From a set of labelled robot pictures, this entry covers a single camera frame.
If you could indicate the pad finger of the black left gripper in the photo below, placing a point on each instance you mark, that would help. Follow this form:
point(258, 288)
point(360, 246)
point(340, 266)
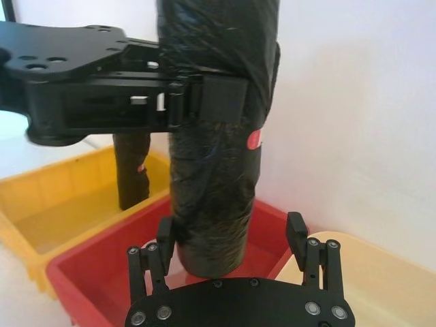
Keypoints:
point(223, 98)

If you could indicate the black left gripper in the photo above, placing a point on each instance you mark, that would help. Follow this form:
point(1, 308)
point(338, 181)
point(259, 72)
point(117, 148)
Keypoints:
point(68, 102)

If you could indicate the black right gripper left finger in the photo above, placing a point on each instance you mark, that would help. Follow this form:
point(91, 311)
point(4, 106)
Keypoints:
point(160, 259)

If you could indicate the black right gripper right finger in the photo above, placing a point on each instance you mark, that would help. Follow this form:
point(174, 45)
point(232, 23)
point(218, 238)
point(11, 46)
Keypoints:
point(297, 238)

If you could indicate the large black cylinder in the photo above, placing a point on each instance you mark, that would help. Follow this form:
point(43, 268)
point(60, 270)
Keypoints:
point(214, 190)

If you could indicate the red plastic bin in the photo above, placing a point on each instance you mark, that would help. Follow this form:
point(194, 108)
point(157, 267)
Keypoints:
point(112, 255)

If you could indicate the cream plastic bin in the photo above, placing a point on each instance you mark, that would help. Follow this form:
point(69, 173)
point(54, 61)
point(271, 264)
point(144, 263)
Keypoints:
point(381, 272)

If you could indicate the small black wrapped cylinder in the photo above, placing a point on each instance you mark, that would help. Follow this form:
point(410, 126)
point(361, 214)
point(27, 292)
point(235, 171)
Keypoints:
point(133, 170)

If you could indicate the yellow plastic bin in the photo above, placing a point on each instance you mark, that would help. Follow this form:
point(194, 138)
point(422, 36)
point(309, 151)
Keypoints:
point(51, 211)

